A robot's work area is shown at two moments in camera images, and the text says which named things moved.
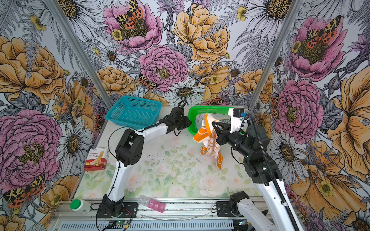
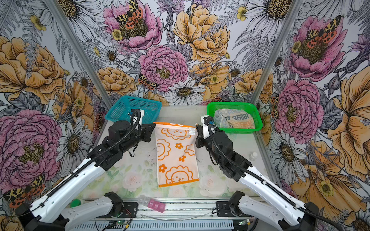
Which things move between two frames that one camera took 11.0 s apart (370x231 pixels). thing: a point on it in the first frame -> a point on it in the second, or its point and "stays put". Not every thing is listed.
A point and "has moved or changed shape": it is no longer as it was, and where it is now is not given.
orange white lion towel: (207, 134) has moved or changed shape
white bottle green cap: (80, 205) stays put
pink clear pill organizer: (156, 205) stays put
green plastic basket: (194, 110) -> (249, 107)
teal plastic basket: (134, 112) stays put
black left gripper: (188, 123) -> (146, 130)
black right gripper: (221, 135) -> (199, 143)
